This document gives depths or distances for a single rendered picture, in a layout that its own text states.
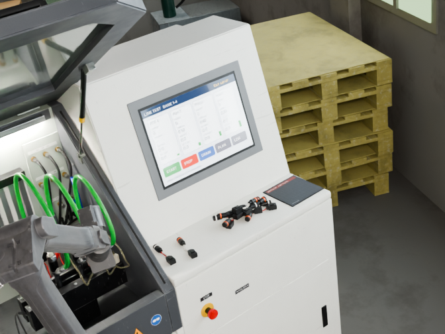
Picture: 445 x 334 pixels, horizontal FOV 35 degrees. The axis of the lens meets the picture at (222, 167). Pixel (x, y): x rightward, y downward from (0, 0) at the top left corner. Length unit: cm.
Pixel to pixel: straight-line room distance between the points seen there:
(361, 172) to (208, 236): 211
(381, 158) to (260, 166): 177
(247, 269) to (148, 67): 76
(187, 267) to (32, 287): 99
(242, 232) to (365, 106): 195
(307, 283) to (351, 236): 141
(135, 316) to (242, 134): 78
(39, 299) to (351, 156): 309
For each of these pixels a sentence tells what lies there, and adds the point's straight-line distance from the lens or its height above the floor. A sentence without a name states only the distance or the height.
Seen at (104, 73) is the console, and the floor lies 155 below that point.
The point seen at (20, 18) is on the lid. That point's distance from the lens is 146.
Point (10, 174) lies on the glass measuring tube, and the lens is 239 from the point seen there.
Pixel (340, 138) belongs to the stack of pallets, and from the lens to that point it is 412.
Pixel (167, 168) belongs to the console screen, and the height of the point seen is 120.
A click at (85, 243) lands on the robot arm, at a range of 164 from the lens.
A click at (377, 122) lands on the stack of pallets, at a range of 416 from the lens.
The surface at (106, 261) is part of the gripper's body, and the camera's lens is 189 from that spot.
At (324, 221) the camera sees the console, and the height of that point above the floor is 87.
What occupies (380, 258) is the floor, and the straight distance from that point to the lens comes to 386.
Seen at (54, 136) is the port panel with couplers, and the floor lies 135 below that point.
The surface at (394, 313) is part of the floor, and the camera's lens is 351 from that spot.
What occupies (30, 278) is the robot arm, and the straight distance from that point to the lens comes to 133.
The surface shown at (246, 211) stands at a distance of 243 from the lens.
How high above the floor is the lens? 229
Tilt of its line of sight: 28 degrees down
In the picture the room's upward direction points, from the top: 9 degrees counter-clockwise
